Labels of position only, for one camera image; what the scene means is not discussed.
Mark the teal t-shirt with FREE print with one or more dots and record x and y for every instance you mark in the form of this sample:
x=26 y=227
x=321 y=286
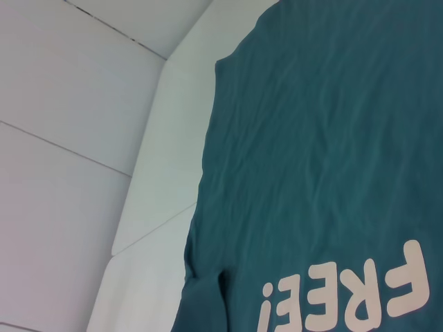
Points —
x=311 y=138

